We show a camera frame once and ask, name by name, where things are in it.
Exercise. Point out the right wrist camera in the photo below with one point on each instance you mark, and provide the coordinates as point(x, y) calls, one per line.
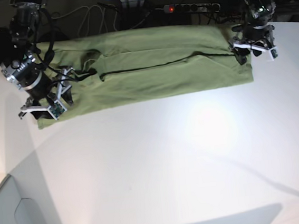
point(57, 109)

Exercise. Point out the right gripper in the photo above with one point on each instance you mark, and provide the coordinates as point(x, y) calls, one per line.
point(43, 91)

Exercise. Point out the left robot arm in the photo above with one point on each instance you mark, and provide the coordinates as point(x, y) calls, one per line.
point(256, 13)

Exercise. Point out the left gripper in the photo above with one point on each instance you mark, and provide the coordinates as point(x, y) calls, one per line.
point(259, 39)

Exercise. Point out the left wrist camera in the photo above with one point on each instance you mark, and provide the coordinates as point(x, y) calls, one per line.
point(273, 53)

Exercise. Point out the black power strip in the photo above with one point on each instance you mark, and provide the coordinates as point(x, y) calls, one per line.
point(190, 8)

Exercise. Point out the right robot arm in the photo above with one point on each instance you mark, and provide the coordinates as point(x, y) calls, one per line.
point(25, 57)

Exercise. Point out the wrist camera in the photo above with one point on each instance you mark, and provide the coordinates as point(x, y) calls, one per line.
point(57, 109)
point(273, 53)

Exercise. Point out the green T-shirt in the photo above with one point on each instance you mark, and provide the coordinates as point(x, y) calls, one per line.
point(132, 66)

